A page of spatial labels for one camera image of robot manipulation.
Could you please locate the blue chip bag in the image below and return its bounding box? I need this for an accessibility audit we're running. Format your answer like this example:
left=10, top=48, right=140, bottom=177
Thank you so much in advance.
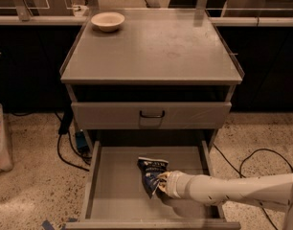
left=137, top=157, right=169, bottom=197

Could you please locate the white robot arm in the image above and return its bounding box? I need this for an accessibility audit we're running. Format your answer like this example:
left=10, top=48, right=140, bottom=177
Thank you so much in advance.
left=158, top=171, right=293, bottom=230

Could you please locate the open grey middle drawer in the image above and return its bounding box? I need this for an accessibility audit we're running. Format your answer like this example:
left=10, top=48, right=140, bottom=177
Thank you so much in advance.
left=65, top=141, right=240, bottom=230

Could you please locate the closed grey upper drawer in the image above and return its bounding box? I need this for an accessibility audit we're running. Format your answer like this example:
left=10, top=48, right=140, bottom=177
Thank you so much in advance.
left=72, top=102, right=232, bottom=129

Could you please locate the grey drawer cabinet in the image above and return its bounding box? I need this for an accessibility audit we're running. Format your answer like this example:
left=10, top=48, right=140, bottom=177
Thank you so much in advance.
left=61, top=9, right=243, bottom=145

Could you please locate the blue power adapter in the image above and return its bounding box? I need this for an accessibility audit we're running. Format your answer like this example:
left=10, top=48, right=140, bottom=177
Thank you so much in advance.
left=75, top=131, right=89, bottom=152

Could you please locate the blue tape on floor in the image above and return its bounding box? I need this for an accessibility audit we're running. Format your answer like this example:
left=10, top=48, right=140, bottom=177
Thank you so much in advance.
left=41, top=218, right=78, bottom=230

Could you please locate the white ceramic bowl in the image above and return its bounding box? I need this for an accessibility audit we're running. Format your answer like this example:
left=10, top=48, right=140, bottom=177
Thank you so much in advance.
left=91, top=12, right=125, bottom=33

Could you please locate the black drawer handle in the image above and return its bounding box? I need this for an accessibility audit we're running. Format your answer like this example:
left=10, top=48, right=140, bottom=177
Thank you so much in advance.
left=139, top=110, right=166, bottom=119

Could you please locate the black floor cable right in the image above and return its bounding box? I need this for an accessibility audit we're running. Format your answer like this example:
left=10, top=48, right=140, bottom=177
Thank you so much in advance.
left=213, top=143, right=293, bottom=230

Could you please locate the black floor cable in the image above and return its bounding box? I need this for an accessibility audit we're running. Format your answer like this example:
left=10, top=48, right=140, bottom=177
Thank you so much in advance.
left=213, top=143, right=293, bottom=230
left=54, top=111, right=92, bottom=173

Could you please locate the black floor cable left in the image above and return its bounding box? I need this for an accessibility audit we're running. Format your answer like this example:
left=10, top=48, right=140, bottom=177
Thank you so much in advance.
left=54, top=111, right=92, bottom=173

